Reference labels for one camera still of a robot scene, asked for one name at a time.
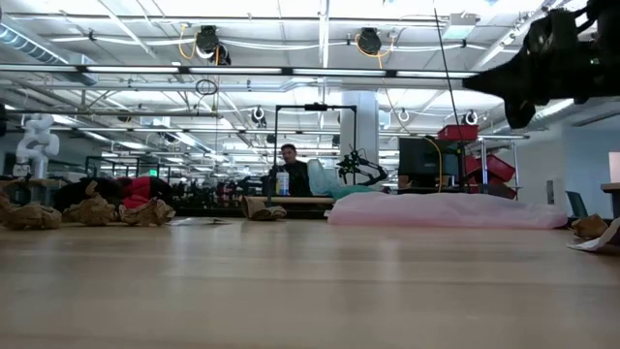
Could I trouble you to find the tilted red storage bin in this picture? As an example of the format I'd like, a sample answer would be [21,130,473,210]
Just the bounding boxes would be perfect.
[463,153,517,183]

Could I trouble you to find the red and black cloth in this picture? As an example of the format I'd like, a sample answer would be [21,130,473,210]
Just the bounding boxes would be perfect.
[51,174,176,214]

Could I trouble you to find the thin black hanging cable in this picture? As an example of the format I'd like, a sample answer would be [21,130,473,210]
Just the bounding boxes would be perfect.
[432,7,467,146]

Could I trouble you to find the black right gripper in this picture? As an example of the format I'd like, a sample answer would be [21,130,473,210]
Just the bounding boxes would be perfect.
[463,7,606,130]

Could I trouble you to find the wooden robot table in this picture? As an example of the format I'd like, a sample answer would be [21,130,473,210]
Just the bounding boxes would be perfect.
[0,176,67,191]

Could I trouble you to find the black ceiling cable reel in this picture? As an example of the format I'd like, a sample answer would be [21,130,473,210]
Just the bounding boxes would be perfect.
[177,23,233,67]
[355,26,396,69]

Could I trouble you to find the metal shelf rack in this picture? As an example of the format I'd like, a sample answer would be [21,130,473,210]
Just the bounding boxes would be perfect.
[477,134,531,201]

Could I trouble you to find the person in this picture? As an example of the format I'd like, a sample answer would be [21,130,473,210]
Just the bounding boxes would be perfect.
[267,143,314,198]

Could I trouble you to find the black workstation frames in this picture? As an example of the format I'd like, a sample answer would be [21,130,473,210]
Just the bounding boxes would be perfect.
[85,154,171,181]

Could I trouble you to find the pink plastic trash bag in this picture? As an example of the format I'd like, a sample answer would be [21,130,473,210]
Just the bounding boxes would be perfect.
[326,191,569,230]

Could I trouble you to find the white round column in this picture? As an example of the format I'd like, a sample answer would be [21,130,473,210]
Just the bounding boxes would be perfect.
[340,89,381,169]

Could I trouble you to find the black monitor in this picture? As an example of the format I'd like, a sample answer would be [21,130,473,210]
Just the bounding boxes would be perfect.
[398,137,460,177]

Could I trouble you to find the black aluminium table frame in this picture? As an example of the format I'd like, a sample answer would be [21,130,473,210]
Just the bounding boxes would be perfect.
[171,206,335,219]

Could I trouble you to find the pale teal background bag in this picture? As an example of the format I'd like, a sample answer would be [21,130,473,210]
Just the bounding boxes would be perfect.
[307,158,384,201]

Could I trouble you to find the wooden background table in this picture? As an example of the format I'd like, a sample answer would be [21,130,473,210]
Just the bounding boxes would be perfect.
[239,195,336,206]

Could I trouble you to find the dark storage bin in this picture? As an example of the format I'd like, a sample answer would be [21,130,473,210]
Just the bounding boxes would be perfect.
[467,177,518,201]

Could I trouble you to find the brown paper ball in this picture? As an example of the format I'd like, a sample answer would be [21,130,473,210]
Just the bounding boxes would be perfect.
[240,195,289,222]
[61,180,121,227]
[571,213,609,239]
[118,196,177,228]
[0,191,63,232]

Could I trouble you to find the teal chair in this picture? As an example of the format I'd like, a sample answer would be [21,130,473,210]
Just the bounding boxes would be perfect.
[565,190,590,219]

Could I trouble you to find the black gantry frame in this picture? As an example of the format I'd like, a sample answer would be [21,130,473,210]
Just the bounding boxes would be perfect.
[273,103,358,198]

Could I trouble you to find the wooden desk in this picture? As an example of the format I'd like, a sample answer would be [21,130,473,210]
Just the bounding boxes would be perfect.
[600,181,620,219]

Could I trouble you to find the yellow hanging cable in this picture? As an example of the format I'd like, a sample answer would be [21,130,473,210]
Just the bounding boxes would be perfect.
[380,52,445,193]

